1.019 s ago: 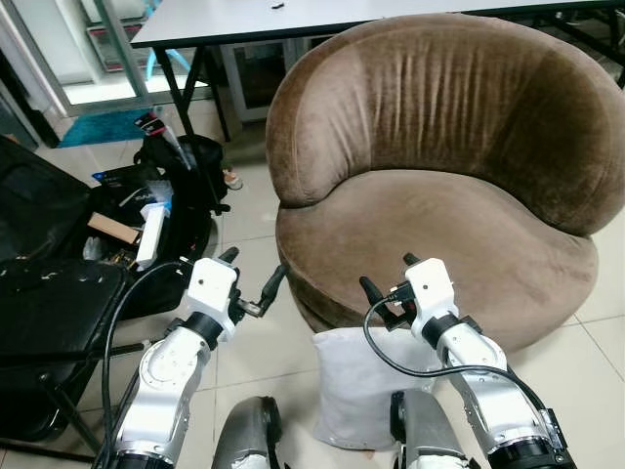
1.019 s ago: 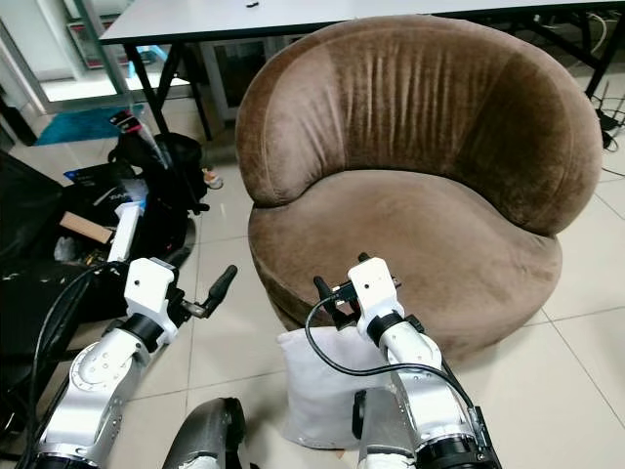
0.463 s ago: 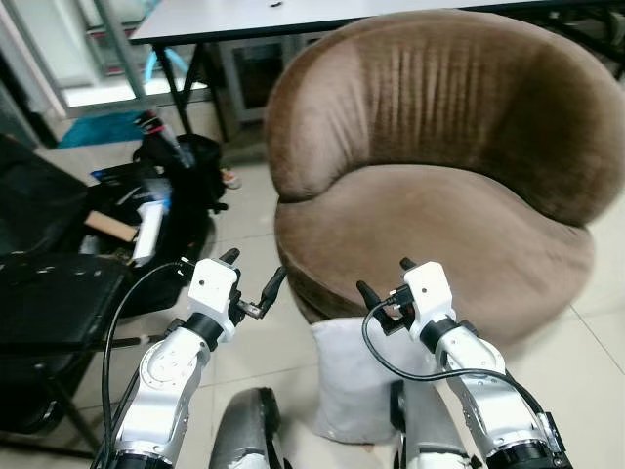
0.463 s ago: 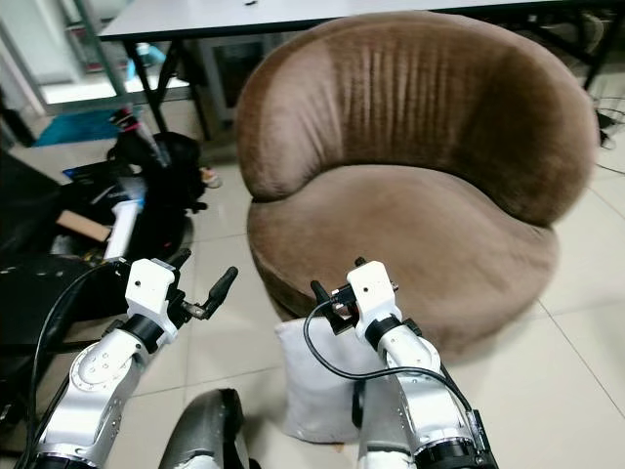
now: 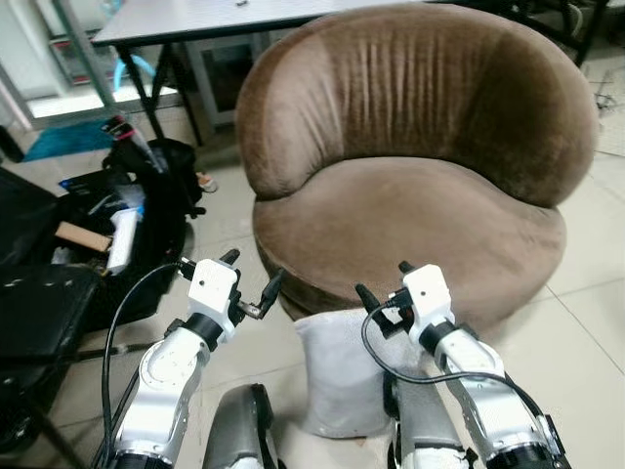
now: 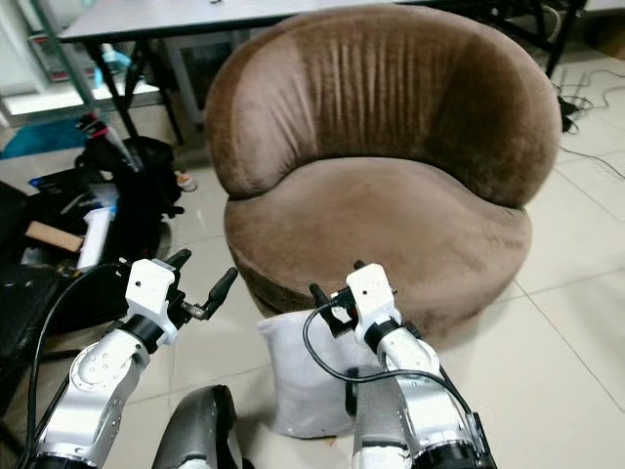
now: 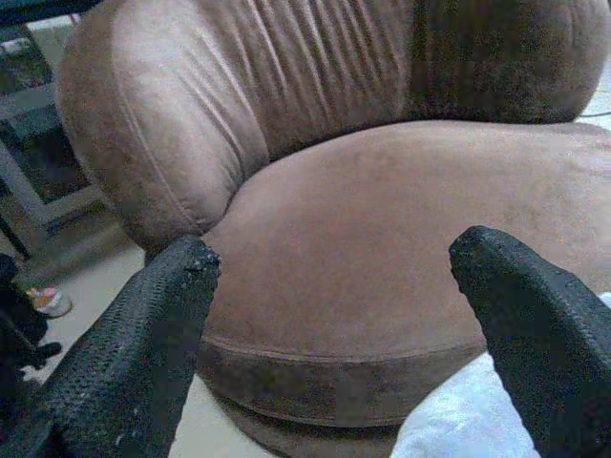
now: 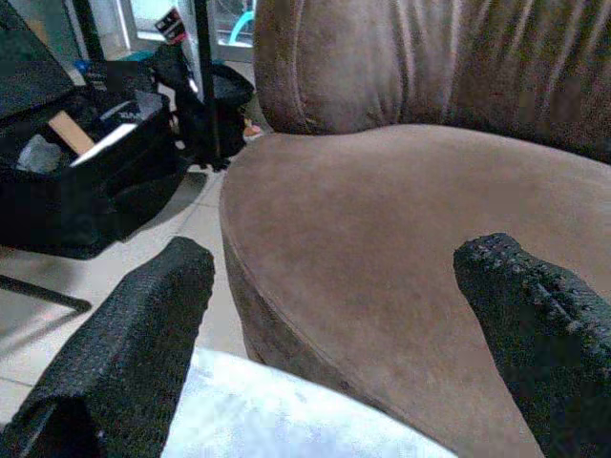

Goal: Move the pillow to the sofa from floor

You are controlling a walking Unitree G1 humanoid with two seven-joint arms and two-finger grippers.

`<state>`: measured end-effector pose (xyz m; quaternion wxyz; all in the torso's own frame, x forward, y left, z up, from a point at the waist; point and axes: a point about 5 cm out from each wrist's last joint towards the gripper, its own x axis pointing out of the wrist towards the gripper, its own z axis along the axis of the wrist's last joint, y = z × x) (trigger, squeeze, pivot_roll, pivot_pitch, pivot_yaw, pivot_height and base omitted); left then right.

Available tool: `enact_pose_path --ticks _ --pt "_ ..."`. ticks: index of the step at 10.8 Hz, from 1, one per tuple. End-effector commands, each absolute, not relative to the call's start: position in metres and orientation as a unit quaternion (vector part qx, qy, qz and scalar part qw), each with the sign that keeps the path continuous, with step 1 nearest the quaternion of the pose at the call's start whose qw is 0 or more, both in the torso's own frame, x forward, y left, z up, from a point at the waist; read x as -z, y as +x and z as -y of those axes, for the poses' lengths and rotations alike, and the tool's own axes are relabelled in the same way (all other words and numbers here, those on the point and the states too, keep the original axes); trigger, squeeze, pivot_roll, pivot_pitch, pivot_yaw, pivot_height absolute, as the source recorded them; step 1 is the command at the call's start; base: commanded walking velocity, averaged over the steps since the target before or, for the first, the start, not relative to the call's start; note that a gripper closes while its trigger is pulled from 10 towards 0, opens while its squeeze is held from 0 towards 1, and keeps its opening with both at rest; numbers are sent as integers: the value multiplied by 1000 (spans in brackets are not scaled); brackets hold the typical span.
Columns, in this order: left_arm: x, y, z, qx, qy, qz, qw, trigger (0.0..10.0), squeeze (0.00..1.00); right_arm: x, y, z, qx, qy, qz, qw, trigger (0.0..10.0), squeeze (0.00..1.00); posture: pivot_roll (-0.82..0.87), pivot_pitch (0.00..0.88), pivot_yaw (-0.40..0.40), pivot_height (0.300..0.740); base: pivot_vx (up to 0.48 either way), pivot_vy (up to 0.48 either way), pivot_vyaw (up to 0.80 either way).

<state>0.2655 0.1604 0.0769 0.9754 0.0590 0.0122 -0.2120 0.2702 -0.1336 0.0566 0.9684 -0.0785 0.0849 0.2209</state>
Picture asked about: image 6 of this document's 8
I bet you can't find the grey metal pole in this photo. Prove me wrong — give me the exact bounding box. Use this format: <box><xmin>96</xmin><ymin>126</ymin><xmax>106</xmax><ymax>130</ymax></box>
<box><xmin>43</xmin><ymin>0</ymin><xmax>101</xmax><ymax>114</ymax></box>

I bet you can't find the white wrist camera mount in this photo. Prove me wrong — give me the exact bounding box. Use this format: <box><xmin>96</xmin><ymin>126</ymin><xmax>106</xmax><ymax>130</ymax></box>
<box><xmin>346</xmin><ymin>263</ymin><xmax>402</xmax><ymax>329</ymax></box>
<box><xmin>125</xmin><ymin>258</ymin><xmax>183</xmax><ymax>330</ymax></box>

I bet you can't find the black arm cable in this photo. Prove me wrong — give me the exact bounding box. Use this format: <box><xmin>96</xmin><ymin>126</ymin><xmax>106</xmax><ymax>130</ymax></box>
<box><xmin>23</xmin><ymin>262</ymin><xmax>138</xmax><ymax>469</ymax></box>
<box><xmin>301</xmin><ymin>299</ymin><xmax>491</xmax><ymax>460</ymax></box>

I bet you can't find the grey white pillow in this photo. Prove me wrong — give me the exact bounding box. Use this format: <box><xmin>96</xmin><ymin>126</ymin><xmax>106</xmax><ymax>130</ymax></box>
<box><xmin>258</xmin><ymin>312</ymin><xmax>384</xmax><ymax>440</ymax></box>

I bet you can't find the grey robot leg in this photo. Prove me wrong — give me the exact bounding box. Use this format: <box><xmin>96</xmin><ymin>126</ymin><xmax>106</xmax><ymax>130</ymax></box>
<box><xmin>164</xmin><ymin>384</ymin><xmax>245</xmax><ymax>469</ymax></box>
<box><xmin>350</xmin><ymin>375</ymin><xmax>413</xmax><ymax>469</ymax></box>

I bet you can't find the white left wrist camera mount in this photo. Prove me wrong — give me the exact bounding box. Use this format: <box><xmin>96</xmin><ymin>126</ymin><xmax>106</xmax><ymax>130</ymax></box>
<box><xmin>125</xmin><ymin>258</ymin><xmax>183</xmax><ymax>330</ymax></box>

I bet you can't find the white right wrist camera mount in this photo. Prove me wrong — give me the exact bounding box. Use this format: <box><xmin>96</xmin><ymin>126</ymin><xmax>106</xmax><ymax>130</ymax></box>
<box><xmin>346</xmin><ymin>263</ymin><xmax>402</xmax><ymax>329</ymax></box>

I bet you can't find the grey left robot leg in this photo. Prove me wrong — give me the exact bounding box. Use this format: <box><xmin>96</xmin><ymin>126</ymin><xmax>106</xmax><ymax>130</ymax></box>
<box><xmin>164</xmin><ymin>384</ymin><xmax>245</xmax><ymax>469</ymax></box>

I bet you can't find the brown wooden block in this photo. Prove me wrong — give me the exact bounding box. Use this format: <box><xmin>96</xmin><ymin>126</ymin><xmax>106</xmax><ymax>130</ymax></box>
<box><xmin>25</xmin><ymin>221</ymin><xmax>84</xmax><ymax>254</ymax></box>

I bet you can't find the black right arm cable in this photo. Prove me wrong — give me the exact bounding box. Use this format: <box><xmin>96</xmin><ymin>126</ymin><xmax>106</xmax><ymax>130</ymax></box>
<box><xmin>301</xmin><ymin>299</ymin><xmax>491</xmax><ymax>460</ymax></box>

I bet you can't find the light blue plastic item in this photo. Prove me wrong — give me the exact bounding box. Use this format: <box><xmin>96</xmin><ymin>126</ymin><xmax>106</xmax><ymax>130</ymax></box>
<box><xmin>100</xmin><ymin>47</ymin><xmax>136</xmax><ymax>73</ymax></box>

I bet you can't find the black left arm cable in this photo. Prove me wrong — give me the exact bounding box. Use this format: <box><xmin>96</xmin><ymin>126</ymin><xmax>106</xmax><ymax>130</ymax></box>
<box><xmin>23</xmin><ymin>262</ymin><xmax>138</xmax><ymax>469</ymax></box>

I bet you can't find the black floor cable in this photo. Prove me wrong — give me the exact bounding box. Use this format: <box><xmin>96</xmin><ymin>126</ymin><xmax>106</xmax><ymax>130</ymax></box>
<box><xmin>554</xmin><ymin>83</ymin><xmax>625</xmax><ymax>182</ymax></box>

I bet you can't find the black device with red handle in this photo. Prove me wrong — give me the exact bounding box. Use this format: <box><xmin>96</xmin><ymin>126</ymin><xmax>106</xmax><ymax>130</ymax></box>
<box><xmin>78</xmin><ymin>110</ymin><xmax>188</xmax><ymax>221</ymax></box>

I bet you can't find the grey cabinet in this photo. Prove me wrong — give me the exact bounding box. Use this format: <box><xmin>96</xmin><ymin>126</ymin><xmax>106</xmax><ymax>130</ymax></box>
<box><xmin>164</xmin><ymin>37</ymin><xmax>240</xmax><ymax>126</ymax></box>

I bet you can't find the grey right robot leg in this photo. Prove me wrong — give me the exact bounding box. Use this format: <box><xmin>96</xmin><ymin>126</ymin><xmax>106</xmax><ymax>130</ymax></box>
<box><xmin>350</xmin><ymin>375</ymin><xmax>413</xmax><ymax>469</ymax></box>

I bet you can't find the brown round velvet sofa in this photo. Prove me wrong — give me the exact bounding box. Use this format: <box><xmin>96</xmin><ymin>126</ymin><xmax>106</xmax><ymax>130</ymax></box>
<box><xmin>204</xmin><ymin>4</ymin><xmax>563</xmax><ymax>340</ymax></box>

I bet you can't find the teal floor mat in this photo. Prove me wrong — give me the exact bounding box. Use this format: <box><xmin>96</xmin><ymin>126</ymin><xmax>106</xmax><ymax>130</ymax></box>
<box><xmin>1</xmin><ymin>117</ymin><xmax>89</xmax><ymax>160</ymax></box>

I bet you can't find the black open equipment case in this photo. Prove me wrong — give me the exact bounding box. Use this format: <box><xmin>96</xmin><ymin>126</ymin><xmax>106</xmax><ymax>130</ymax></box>
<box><xmin>0</xmin><ymin>176</ymin><xmax>147</xmax><ymax>431</ymax></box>

